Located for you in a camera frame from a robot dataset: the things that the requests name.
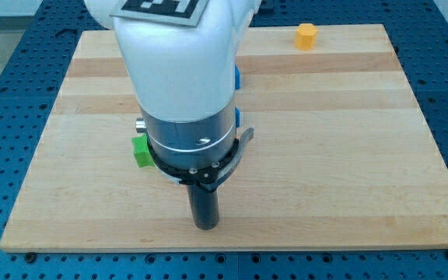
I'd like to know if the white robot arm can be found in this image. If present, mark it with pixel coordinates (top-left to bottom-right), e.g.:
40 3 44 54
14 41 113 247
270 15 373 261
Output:
85 0 260 170

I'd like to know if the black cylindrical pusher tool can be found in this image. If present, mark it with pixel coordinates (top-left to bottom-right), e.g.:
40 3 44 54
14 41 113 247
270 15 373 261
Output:
187 184 219 230

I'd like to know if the blue block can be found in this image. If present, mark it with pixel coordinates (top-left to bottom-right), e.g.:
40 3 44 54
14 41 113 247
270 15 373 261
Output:
234 65 242 128

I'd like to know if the green block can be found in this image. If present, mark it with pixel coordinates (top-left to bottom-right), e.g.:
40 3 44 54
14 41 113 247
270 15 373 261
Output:
131 134 155 168

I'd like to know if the wooden board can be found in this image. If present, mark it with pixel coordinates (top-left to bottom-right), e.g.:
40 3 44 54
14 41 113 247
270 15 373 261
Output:
0 25 448 253

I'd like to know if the yellow hexagonal block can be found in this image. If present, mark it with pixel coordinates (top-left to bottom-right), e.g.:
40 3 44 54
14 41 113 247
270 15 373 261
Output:
294 23 318 51

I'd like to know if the fiducial marker tag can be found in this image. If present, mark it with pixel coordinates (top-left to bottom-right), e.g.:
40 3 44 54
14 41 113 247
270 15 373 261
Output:
110 0 208 26

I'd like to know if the black clamp ring with strap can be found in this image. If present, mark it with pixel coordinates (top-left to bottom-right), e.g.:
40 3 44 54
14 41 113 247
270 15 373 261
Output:
145 126 256 193

